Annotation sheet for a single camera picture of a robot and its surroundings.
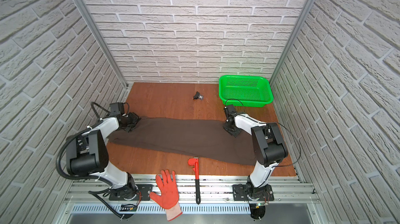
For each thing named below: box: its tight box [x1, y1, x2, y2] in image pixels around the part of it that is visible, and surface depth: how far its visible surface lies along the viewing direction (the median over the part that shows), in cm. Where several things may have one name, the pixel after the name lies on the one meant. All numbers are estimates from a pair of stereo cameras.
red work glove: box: [149, 169, 183, 221], surface depth 74 cm
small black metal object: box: [192, 91, 204, 101], surface depth 113 cm
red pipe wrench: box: [187, 156, 201, 205], surface depth 81 cm
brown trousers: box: [106, 117, 256, 166], surface depth 90 cm
